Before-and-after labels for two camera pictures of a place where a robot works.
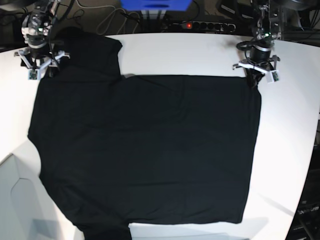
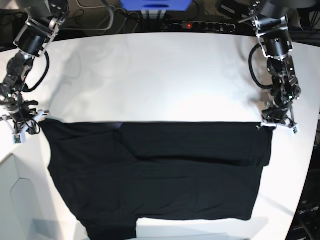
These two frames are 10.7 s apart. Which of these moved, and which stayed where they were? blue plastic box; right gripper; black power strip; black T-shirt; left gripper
Moved: black T-shirt; right gripper; left gripper
Stayed: blue plastic box; black power strip
